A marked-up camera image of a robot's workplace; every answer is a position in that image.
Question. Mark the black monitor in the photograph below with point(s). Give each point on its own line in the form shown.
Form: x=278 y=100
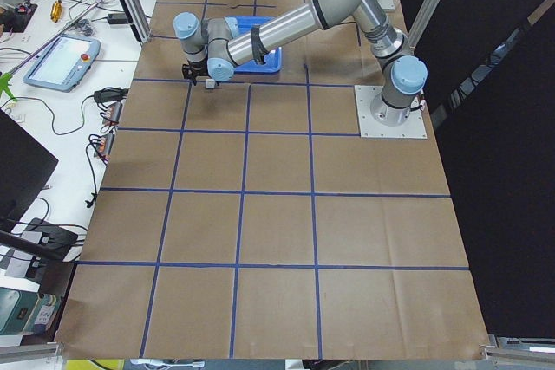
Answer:
x=26 y=166

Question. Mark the blue plastic tray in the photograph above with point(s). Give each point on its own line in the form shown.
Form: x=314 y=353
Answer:
x=265 y=61

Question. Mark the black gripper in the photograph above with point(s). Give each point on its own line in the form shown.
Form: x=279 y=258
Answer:
x=202 y=71

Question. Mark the black power adapter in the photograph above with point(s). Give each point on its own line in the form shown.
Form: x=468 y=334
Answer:
x=117 y=19

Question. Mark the teach pendant tablet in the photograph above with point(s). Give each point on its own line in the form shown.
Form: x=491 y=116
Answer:
x=62 y=65

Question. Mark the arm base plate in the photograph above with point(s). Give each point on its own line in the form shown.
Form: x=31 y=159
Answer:
x=387 y=5
x=377 y=120

